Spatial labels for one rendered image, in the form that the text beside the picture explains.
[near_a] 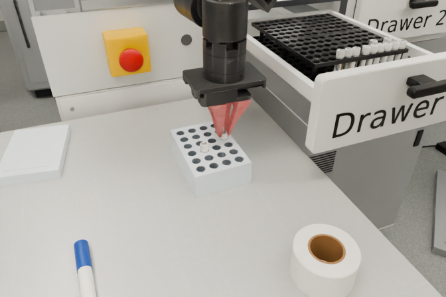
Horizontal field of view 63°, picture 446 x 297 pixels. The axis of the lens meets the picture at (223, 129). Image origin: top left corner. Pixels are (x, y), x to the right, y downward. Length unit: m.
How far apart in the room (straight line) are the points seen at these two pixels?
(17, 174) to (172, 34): 0.35
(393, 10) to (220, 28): 0.56
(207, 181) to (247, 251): 0.11
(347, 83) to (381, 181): 0.86
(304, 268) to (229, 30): 0.28
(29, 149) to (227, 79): 0.34
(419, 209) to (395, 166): 0.49
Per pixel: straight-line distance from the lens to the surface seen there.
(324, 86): 0.45
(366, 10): 0.89
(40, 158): 0.62
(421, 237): 1.65
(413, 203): 1.78
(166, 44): 0.72
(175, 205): 0.51
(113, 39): 0.65
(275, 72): 0.59
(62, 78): 0.72
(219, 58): 0.47
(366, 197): 1.31
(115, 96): 0.74
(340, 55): 0.59
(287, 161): 0.58
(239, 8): 0.45
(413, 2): 0.93
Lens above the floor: 1.11
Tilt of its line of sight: 33 degrees down
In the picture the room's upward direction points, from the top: straight up
